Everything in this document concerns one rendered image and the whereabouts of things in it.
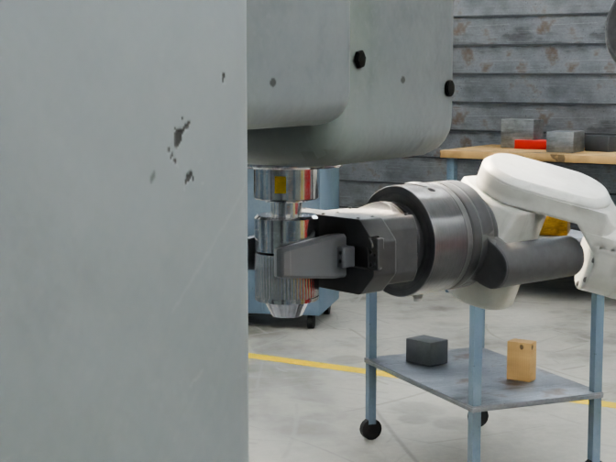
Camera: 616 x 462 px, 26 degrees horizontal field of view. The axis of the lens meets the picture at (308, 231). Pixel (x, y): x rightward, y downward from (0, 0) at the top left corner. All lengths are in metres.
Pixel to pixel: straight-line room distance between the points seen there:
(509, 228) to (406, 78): 0.22
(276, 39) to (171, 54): 0.26
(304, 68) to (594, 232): 0.41
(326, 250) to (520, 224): 0.20
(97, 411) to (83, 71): 0.12
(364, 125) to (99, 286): 0.43
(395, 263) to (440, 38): 0.16
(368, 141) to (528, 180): 0.25
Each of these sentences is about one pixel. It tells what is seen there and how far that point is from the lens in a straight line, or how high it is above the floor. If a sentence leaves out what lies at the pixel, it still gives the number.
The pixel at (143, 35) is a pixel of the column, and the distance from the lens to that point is 0.47.
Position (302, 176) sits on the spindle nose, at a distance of 0.95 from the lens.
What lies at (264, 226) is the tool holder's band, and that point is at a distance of 0.96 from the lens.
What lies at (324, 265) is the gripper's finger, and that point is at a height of 1.23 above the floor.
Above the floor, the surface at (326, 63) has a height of 1.38.
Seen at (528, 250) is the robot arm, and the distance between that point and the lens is 1.07.
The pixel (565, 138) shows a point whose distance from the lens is 8.04.
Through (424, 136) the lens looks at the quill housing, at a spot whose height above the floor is 1.33.
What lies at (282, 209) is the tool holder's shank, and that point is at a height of 1.27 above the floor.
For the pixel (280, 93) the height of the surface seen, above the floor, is 1.36.
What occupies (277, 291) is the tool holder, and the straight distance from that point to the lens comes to 0.96.
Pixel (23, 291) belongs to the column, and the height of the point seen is 1.30.
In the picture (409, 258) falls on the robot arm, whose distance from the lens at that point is 1.00.
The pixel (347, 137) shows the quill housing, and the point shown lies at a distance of 0.85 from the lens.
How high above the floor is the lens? 1.37
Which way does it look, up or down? 7 degrees down
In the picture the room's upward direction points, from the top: straight up
